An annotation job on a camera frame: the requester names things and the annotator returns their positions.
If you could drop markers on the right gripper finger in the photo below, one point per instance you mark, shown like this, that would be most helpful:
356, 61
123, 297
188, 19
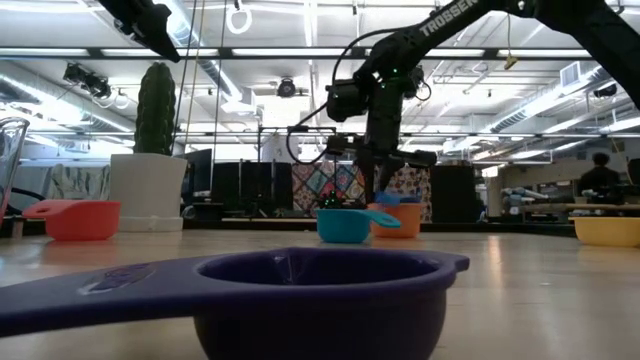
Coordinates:
390, 175
367, 180

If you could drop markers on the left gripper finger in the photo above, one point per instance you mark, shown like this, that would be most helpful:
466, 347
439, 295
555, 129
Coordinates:
165, 45

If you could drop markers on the blue measuring cup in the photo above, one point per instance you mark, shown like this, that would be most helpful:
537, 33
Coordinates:
400, 199

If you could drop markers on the orange measuring cup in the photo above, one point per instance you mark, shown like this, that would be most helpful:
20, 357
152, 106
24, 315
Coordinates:
407, 222

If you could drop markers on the teal measuring cup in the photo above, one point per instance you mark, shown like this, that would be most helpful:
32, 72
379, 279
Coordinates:
342, 226

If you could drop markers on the purple measuring cup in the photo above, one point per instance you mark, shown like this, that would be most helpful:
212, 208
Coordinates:
320, 305

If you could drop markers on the red measuring cup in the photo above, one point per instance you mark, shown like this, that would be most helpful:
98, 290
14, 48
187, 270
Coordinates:
80, 220

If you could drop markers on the yellow measuring cup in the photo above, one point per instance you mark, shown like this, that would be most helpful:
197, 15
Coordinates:
607, 231

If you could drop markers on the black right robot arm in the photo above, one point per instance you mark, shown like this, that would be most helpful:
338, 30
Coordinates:
590, 25

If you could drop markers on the floral patterned cloth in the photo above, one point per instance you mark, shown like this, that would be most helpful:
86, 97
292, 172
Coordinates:
412, 182

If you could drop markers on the small lit tree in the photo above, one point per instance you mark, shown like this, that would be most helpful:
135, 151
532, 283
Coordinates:
331, 200

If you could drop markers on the colourful geometric quilt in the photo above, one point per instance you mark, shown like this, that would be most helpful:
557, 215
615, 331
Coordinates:
320, 182

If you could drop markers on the black cabinet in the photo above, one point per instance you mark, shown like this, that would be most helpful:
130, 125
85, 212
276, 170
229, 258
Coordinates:
452, 192

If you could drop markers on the tall green cactus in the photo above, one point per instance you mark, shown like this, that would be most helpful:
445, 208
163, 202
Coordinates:
156, 110

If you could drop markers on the black ceiling lamp cluster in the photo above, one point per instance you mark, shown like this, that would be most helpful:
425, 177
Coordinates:
87, 80

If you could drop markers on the white cylinder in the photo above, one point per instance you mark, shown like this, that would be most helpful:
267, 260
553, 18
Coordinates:
280, 149

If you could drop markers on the black partition panel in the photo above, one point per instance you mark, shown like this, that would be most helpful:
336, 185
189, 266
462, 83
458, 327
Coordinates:
252, 187

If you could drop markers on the black computer monitor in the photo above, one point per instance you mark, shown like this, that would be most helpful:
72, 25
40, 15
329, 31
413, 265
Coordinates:
199, 175

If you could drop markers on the yellow hanging tag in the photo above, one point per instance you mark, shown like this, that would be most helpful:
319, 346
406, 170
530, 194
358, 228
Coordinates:
510, 62

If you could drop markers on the white planter pot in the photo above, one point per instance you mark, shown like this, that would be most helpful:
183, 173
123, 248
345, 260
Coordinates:
147, 185

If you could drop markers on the wooden desk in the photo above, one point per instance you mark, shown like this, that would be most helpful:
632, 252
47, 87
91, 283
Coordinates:
550, 206

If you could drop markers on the leaf patterned cloth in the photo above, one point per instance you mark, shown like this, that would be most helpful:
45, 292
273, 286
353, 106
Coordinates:
75, 182

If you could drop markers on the white ceiling air vent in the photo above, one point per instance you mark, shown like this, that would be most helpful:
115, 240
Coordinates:
570, 75

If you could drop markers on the black office chair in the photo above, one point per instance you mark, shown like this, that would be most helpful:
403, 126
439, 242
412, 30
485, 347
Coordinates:
25, 192

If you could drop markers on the person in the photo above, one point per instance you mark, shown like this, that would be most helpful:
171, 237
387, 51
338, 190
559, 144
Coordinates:
600, 177

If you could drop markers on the small black ceiling speaker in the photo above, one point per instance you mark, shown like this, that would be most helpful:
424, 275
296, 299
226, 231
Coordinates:
606, 91

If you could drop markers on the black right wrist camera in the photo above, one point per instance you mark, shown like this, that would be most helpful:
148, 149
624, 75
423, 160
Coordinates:
347, 102

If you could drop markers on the black ceiling camera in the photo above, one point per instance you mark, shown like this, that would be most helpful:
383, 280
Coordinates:
422, 85

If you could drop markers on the black metal frame stand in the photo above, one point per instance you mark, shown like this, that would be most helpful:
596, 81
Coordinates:
270, 129

